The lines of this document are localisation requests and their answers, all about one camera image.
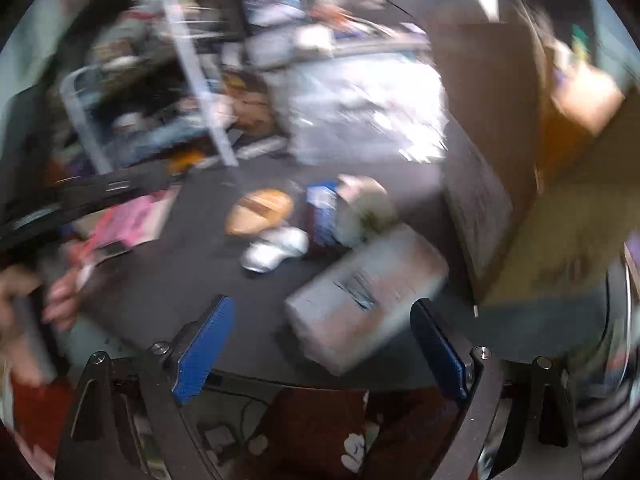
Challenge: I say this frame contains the grey parcel bag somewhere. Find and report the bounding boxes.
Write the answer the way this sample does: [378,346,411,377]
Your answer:
[285,223,449,376]

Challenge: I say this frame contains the white plastic spoon tray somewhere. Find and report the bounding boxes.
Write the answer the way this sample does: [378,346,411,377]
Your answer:
[240,226,309,274]

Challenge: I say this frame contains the gold round badge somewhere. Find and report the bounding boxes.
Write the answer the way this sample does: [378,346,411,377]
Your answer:
[224,188,294,237]

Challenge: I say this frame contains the blue snack bar packet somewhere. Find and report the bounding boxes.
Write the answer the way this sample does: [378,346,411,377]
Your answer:
[305,181,337,250]

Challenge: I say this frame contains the brown cardboard box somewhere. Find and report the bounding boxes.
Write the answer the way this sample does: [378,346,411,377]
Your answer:
[431,23,639,306]

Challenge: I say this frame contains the white flower hair clip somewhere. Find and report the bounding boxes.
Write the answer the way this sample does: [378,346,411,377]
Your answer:
[333,174,398,248]

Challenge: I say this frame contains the person's left hand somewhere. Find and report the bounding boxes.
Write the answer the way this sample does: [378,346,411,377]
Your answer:
[1,266,80,388]

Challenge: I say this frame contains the pink leopard box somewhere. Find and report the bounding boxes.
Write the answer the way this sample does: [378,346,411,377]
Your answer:
[89,188,179,249]

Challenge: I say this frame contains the anime acrylic stand panel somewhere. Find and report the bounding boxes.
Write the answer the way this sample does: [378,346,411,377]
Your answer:
[222,70,277,138]

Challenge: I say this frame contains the clear holographic plastic bag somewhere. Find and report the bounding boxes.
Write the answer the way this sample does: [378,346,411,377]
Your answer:
[284,52,448,166]

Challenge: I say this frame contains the white wire shelf rack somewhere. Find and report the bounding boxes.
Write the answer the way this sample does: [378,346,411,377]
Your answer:
[58,0,243,174]

